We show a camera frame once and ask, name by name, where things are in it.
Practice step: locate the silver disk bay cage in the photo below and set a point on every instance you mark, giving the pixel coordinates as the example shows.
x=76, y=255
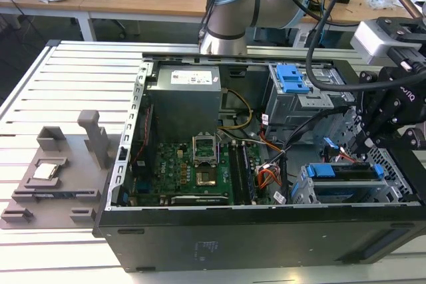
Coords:
x=349, y=191

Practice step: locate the blue drive cage latch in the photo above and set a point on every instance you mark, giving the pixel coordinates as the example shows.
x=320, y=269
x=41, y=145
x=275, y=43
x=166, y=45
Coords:
x=293, y=79

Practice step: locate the square chipset chip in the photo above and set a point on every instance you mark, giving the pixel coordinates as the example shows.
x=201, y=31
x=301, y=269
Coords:
x=206, y=178

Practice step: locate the grey power supply box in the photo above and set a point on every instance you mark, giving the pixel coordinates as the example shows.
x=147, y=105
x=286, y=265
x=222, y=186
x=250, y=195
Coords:
x=183, y=104

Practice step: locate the graphics card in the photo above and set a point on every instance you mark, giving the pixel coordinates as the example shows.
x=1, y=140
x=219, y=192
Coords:
x=199, y=200

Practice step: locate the CPU socket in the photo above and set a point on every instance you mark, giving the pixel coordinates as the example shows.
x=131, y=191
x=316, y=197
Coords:
x=204, y=151

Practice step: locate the green motherboard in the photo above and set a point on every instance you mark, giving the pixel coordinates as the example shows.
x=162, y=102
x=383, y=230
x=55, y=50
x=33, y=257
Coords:
x=173, y=171

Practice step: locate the silver CPU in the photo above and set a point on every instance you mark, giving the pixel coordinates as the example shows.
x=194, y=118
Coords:
x=46, y=171

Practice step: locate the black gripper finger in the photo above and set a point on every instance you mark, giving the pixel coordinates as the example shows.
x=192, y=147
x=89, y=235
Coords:
x=364, y=104
x=414, y=137

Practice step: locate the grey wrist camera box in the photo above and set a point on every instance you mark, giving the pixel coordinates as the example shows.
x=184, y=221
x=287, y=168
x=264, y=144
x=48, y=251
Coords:
x=369, y=41

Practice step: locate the wooden desk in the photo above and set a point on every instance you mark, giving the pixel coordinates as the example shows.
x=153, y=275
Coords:
x=149, y=4
x=26, y=6

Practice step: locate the black PC case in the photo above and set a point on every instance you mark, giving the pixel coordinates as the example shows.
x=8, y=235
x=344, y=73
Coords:
x=233, y=237

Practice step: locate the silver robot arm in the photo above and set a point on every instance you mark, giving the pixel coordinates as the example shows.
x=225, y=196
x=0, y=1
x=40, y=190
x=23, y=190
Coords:
x=229, y=14

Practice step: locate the grey parts rack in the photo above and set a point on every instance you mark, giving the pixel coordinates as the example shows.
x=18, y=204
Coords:
x=76, y=181

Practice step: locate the black RAM slot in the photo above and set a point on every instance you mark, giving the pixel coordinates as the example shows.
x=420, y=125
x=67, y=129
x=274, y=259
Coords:
x=234, y=174
x=249, y=177

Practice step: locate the silver drive cage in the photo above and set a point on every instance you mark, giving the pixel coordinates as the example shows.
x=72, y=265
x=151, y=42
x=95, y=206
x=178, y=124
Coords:
x=299, y=114

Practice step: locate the dark RAM stick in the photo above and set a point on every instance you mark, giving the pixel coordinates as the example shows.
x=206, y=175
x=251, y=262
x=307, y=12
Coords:
x=60, y=194

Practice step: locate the hard disk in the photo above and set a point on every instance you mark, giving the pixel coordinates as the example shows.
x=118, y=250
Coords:
x=321, y=171

